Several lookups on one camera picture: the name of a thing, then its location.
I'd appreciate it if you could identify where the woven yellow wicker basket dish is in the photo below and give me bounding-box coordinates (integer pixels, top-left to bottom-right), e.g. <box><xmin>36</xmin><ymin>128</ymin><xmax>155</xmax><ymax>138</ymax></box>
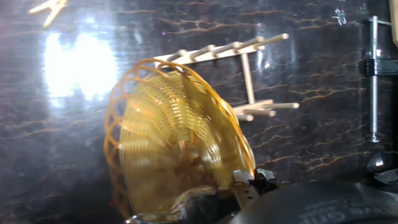
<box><xmin>103</xmin><ymin>58</ymin><xmax>256</xmax><ymax>220</ymax></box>

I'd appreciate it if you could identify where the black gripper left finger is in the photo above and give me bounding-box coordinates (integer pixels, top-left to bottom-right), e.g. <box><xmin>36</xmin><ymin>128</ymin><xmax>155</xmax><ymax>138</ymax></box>
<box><xmin>231</xmin><ymin>169</ymin><xmax>261</xmax><ymax>210</ymax></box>

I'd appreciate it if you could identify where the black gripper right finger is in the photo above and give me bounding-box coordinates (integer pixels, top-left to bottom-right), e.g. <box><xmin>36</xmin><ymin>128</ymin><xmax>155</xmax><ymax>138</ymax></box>
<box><xmin>254</xmin><ymin>167</ymin><xmax>279</xmax><ymax>194</ymax></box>

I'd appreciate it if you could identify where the wooden peg dish rack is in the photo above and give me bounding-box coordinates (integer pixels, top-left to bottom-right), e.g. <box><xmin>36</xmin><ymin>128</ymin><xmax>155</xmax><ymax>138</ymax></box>
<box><xmin>154</xmin><ymin>32</ymin><xmax>301</xmax><ymax>123</ymax></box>

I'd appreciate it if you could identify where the black clamp with metal screw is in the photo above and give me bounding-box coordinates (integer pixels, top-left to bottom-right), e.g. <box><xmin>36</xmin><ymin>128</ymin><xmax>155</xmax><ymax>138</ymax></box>
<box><xmin>359</xmin><ymin>15</ymin><xmax>398</xmax><ymax>184</ymax></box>

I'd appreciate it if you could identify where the yellow letter A piece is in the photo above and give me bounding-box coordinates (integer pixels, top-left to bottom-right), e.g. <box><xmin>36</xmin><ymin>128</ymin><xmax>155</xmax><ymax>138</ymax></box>
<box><xmin>27</xmin><ymin>0</ymin><xmax>68</xmax><ymax>29</ymax></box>

